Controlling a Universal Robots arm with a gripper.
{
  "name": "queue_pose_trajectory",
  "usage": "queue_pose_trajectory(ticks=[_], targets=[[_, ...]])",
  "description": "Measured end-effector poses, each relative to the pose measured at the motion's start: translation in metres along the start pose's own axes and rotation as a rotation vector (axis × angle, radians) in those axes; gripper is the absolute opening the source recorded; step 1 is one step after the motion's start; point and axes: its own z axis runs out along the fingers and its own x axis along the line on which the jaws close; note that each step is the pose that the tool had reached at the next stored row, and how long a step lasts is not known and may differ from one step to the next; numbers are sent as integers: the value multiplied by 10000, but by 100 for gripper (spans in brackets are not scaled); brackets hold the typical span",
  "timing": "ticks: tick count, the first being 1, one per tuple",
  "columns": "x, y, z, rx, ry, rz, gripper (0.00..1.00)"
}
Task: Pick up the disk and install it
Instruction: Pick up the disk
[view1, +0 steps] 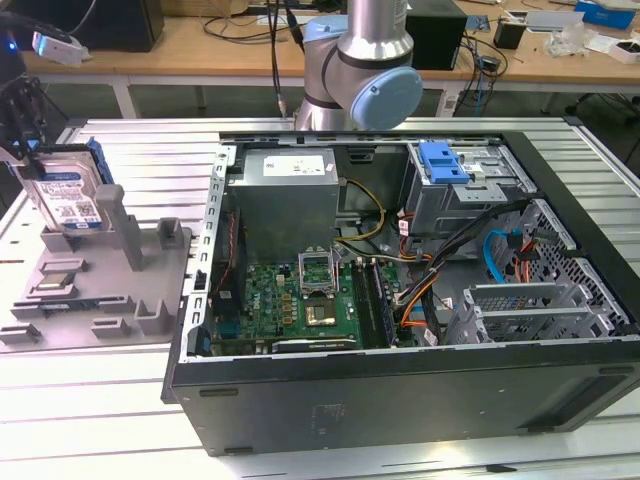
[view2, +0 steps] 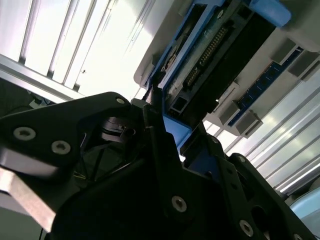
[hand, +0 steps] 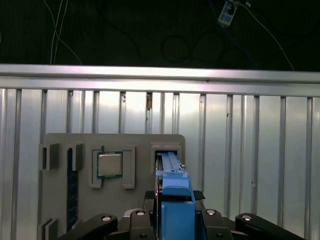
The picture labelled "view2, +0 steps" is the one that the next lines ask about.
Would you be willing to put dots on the hard disk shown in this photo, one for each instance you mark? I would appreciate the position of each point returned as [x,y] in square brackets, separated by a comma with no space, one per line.
[237,57]

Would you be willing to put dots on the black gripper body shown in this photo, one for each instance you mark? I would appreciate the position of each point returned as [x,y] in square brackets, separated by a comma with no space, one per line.
[125,212]

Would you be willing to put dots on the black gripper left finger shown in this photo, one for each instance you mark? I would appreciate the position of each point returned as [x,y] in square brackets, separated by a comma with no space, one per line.
[50,125]

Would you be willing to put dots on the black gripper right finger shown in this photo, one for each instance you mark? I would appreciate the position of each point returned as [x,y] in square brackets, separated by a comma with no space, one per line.
[250,190]

